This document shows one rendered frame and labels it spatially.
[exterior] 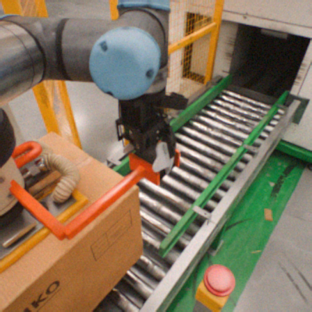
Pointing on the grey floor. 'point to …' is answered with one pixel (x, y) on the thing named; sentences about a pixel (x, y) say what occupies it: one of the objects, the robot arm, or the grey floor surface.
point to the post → (207, 300)
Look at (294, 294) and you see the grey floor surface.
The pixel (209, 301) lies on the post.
